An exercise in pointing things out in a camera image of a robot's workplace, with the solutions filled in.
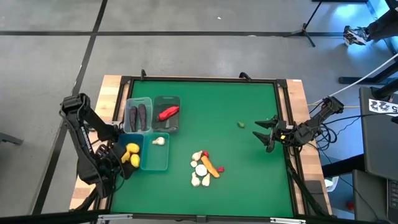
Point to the small white garlic clove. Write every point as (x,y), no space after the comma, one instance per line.
(193,164)

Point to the black frame clamp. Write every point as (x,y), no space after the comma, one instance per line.
(143,74)
(245,76)

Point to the person's shoe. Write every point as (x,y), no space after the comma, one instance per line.
(354,35)

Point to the small green pepper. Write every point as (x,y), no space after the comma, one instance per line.
(241,124)

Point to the black tripod stand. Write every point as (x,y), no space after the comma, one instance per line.
(304,29)

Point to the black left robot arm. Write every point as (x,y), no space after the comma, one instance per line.
(87,149)

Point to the person's leg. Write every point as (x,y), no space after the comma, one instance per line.
(384,26)

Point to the green table mat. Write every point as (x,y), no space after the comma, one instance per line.
(217,193)

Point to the small red pepper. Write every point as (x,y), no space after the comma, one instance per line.
(220,169)
(205,153)

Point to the white paper number tag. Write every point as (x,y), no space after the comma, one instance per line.
(381,106)

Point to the beige garlic bulb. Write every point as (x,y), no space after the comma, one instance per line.
(195,180)
(196,155)
(206,180)
(159,141)

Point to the orange carrot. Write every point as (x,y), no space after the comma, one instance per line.
(210,167)

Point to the black frame crossbar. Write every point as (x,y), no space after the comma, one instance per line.
(46,217)

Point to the dark grey cabinet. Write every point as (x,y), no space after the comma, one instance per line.
(379,140)

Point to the silver metal bracket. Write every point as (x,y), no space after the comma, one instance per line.
(287,221)
(115,216)

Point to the purple eggplant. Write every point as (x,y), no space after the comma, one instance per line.
(133,119)
(142,117)

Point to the dark grey box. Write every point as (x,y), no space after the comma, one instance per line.
(370,199)

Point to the dark grey plastic bin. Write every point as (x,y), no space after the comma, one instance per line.
(172,124)

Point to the teal plastic bin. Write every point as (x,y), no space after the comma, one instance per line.
(155,158)

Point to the small red object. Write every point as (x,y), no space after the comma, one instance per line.
(350,205)

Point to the clear plastic bin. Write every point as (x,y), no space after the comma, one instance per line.
(134,102)

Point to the small white object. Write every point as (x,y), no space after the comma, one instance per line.
(331,183)

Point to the dark furniture foot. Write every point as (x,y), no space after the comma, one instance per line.
(11,138)

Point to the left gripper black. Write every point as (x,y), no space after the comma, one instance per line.
(107,160)

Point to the black desk leg bar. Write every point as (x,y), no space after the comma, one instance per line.
(367,79)
(342,165)

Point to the black diagonal frame strut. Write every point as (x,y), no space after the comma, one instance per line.
(87,202)
(303,186)

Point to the black table frame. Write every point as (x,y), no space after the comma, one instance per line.
(202,78)

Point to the blue plastic bin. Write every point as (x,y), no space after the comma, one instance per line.
(138,137)

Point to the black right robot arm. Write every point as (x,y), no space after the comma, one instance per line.
(315,123)

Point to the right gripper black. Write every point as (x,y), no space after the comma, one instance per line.
(281,135)

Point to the round white garlic bulb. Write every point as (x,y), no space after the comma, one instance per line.
(201,170)

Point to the long red pepper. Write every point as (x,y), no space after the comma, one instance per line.
(168,113)

